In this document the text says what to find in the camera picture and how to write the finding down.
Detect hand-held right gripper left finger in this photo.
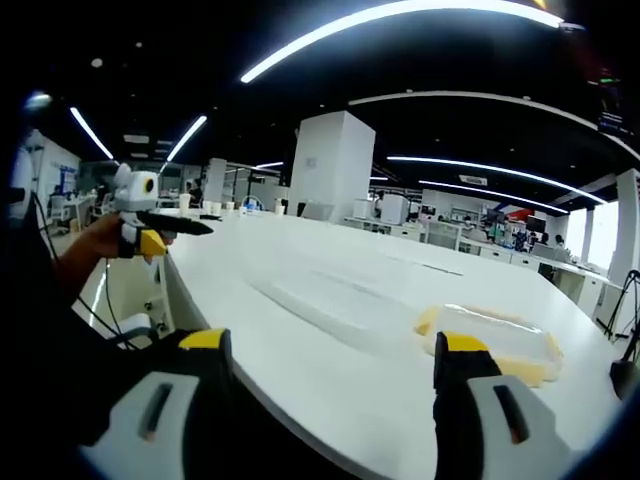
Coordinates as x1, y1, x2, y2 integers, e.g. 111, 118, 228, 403
79, 327, 236, 480

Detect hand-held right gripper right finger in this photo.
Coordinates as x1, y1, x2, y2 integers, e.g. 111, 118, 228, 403
432, 329, 574, 480

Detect clear storage box yellow latches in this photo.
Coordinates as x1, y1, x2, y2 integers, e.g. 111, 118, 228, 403
413, 301, 566, 389

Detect clear plastic storage box lid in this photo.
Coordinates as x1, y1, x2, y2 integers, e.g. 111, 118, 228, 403
249, 269, 429, 357

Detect white box-shaped machine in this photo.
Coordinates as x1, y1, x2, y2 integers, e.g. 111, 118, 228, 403
379, 193, 411, 226

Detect person's left hand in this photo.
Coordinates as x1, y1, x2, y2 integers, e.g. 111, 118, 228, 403
82, 212, 127, 261

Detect ceiling light strip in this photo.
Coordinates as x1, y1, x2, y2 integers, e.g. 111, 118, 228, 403
387, 155, 607, 205
418, 179, 570, 215
166, 114, 208, 163
69, 106, 115, 161

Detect white and blue desk item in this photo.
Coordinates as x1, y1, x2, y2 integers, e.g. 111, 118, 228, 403
238, 195, 267, 218

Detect black object at desk edge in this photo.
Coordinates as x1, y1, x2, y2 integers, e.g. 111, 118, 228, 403
608, 344, 640, 402

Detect person's dark clothing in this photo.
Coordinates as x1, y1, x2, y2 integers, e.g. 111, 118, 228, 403
0, 199, 166, 480

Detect white square pillar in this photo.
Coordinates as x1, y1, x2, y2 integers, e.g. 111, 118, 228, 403
287, 110, 377, 226

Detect black tripod stand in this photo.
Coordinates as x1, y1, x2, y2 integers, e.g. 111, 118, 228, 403
594, 268, 640, 342

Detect long curved ceiling light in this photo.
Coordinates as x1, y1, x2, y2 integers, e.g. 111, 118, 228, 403
239, 0, 567, 84

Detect dark hanging screen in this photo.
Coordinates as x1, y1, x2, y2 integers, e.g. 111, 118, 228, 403
585, 62, 627, 136

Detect black cable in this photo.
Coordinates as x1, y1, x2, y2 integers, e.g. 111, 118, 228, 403
29, 189, 139, 351

